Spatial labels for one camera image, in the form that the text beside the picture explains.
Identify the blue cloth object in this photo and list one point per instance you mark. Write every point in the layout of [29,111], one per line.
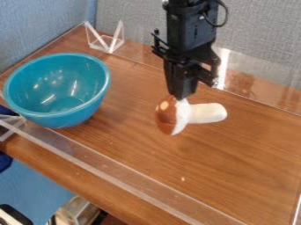
[6,159]

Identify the clear acrylic front barrier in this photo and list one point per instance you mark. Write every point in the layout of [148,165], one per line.
[132,181]

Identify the clear acrylic left bracket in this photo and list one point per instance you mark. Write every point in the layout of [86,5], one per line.
[13,123]

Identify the brown white plush mushroom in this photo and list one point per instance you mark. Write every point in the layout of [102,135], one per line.
[175,114]

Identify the black white object below table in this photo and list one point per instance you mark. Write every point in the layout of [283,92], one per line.
[13,217]

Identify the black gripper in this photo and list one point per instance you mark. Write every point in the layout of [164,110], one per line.
[189,60]

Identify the clear acrylic corner bracket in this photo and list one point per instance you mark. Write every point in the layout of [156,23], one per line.
[105,42]

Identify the blue bowl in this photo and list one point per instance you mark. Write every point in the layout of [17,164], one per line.
[58,89]

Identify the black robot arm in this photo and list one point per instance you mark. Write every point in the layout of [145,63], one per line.
[201,3]

